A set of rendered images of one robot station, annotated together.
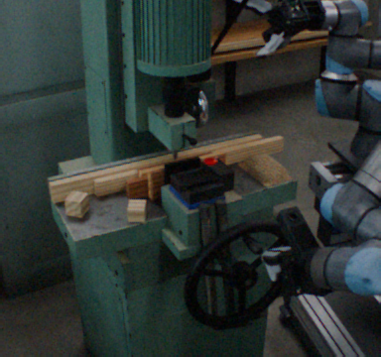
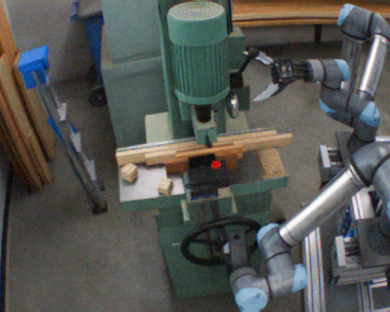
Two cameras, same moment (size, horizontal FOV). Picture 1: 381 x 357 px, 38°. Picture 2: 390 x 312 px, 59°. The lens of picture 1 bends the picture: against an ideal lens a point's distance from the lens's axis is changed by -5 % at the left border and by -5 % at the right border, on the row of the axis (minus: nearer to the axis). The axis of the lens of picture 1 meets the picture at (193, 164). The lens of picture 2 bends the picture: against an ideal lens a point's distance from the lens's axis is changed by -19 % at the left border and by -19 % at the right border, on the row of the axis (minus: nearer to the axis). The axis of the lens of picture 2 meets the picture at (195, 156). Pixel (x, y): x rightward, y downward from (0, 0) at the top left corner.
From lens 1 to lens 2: 57 cm
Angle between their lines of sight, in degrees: 25
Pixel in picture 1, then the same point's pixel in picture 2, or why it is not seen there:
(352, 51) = (335, 99)
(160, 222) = (179, 196)
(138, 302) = (167, 234)
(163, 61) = (186, 93)
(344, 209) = (265, 247)
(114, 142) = (173, 119)
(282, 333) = not seen: hidden behind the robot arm
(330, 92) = not seen: hidden behind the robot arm
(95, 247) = (134, 205)
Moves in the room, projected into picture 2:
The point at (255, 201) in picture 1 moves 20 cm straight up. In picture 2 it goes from (253, 188) to (256, 146)
